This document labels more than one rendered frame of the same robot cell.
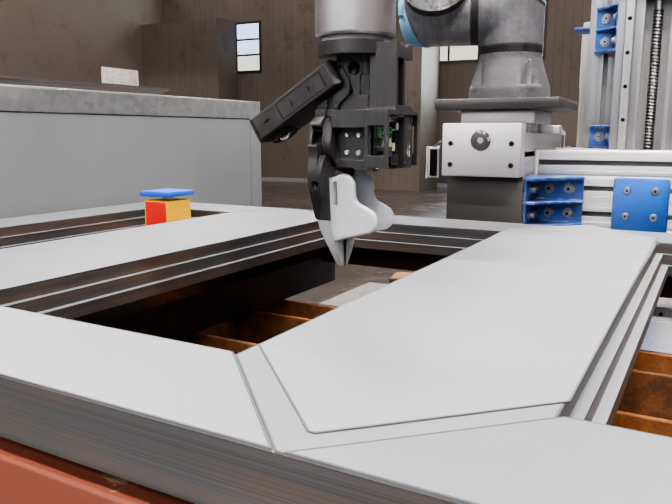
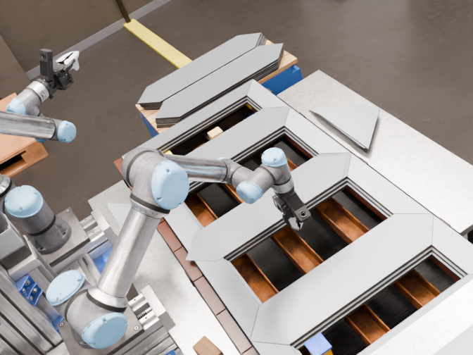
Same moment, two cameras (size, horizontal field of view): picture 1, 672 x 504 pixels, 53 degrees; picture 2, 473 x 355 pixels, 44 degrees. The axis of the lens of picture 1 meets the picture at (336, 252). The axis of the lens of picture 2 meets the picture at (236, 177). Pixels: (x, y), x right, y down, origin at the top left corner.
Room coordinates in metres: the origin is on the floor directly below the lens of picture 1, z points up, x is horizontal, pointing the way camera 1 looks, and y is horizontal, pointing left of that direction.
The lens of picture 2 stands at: (1.72, 0.90, 2.41)
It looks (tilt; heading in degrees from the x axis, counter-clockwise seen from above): 41 degrees down; 226
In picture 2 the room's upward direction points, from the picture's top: 22 degrees counter-clockwise
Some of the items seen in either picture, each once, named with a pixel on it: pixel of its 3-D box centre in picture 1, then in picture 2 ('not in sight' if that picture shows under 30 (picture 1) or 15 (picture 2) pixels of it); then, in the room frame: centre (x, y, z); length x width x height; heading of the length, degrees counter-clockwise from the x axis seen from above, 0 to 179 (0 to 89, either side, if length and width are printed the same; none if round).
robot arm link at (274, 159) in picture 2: not in sight; (275, 166); (0.66, -0.02, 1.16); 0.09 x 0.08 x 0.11; 165
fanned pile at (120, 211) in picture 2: not in sight; (129, 217); (0.72, -0.88, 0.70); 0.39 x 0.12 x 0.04; 61
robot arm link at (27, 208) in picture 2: not in sight; (27, 208); (1.10, -0.78, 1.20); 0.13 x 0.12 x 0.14; 89
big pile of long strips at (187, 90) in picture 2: not in sight; (212, 77); (-0.14, -0.92, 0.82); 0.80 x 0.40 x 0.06; 151
